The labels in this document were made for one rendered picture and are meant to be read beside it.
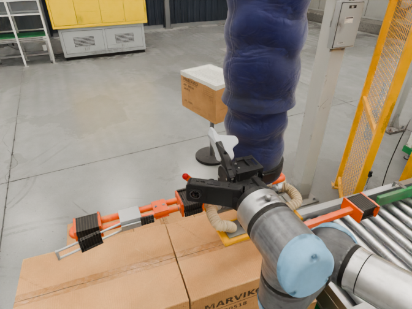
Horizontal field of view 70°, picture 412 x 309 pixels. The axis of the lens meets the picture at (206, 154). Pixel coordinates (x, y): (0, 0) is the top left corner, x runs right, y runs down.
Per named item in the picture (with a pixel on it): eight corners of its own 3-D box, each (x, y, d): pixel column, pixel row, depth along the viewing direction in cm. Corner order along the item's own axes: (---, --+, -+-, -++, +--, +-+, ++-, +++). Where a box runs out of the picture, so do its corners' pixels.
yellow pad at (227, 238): (287, 205, 124) (289, 196, 122) (302, 221, 116) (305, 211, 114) (213, 228, 114) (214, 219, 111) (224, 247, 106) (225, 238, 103)
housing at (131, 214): (139, 213, 106) (137, 204, 104) (143, 226, 101) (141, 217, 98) (119, 219, 104) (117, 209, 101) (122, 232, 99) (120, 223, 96)
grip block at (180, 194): (195, 195, 114) (195, 184, 111) (205, 212, 107) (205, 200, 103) (175, 201, 112) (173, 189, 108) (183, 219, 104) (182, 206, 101)
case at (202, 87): (244, 114, 315) (247, 77, 293) (215, 124, 295) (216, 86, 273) (209, 97, 355) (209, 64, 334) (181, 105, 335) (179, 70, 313)
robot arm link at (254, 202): (245, 246, 54) (249, 206, 49) (233, 227, 58) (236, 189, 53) (286, 232, 57) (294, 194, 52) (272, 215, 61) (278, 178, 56)
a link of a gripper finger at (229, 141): (228, 124, 69) (241, 160, 66) (205, 129, 67) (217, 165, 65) (232, 118, 67) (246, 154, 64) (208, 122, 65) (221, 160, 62)
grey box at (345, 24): (349, 45, 214) (360, -1, 198) (354, 47, 210) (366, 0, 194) (326, 48, 209) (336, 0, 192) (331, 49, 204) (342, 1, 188)
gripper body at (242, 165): (247, 179, 70) (275, 213, 60) (214, 187, 67) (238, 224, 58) (249, 152, 66) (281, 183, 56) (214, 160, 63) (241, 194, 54)
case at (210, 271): (268, 246, 177) (276, 195, 155) (309, 308, 145) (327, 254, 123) (170, 276, 160) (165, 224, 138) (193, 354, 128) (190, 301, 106)
